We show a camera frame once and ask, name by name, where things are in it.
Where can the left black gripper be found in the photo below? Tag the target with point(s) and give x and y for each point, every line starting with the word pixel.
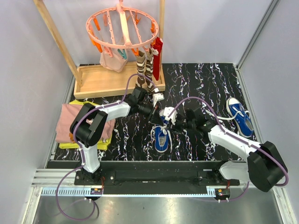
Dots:
pixel 151 112

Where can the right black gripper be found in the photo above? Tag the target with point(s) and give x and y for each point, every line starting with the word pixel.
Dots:
pixel 176 127

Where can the blue sneaker with white laces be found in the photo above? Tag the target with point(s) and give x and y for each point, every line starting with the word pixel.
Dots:
pixel 162 135

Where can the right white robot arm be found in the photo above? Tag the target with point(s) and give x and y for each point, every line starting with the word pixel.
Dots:
pixel 262 163

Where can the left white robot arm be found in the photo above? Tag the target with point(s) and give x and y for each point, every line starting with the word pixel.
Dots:
pixel 88 126

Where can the right brown striped sock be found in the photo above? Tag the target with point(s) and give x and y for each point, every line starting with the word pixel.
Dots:
pixel 149 70

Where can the brown striped sock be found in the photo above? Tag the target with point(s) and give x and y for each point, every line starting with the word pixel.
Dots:
pixel 149 70
pixel 140 64

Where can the left brown striped sock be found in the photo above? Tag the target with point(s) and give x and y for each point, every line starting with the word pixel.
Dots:
pixel 140 64

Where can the pink mesh laundry bag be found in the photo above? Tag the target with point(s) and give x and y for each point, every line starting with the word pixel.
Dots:
pixel 113 59

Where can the yellow folded t-shirt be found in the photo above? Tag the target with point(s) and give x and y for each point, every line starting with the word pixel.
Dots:
pixel 102 144

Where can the wooden drying rack stand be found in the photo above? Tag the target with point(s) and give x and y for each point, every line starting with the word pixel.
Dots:
pixel 95 81

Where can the red hanging sock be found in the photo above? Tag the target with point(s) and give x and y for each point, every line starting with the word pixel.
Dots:
pixel 157 48

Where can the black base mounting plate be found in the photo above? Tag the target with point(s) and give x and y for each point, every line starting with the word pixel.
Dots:
pixel 172 174

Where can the pink folded t-shirt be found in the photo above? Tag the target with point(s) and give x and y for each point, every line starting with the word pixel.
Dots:
pixel 68 114

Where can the pink round clip hanger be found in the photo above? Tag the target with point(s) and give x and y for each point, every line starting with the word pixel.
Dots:
pixel 117 28

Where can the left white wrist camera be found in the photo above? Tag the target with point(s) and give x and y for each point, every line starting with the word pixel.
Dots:
pixel 157 96

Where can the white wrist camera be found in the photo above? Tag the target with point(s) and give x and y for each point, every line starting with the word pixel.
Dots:
pixel 157 96
pixel 170 114

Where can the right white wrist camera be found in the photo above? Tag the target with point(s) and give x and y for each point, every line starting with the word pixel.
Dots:
pixel 170 114

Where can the aluminium slotted rail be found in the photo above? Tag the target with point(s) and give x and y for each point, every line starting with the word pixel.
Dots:
pixel 125 191

